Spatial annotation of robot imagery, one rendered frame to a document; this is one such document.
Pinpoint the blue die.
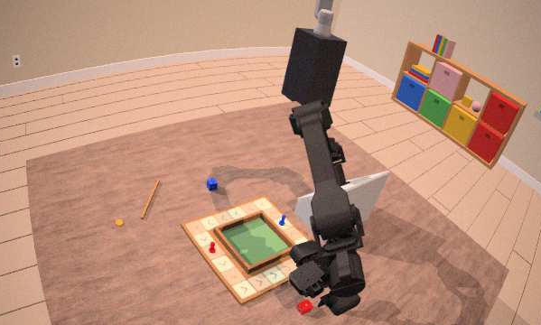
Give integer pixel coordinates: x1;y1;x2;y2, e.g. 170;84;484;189
207;179;217;190

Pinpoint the red die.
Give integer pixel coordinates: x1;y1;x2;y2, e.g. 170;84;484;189
297;300;313;315

